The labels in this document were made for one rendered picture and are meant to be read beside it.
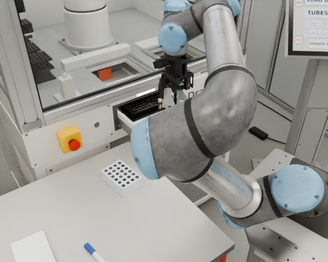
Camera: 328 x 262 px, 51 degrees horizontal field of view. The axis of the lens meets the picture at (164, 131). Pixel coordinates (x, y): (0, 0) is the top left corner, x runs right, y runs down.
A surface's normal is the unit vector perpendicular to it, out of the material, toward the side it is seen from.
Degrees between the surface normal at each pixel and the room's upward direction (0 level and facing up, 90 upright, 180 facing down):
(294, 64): 90
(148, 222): 0
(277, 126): 0
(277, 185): 43
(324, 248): 0
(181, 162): 104
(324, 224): 48
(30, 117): 90
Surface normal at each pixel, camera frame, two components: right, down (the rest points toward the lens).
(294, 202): -0.38, -0.25
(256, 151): 0.00, -0.81
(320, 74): -0.07, 0.60
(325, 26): -0.05, -0.06
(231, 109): 0.28, -0.15
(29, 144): 0.59, 0.48
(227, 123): 0.26, 0.14
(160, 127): -0.52, -0.40
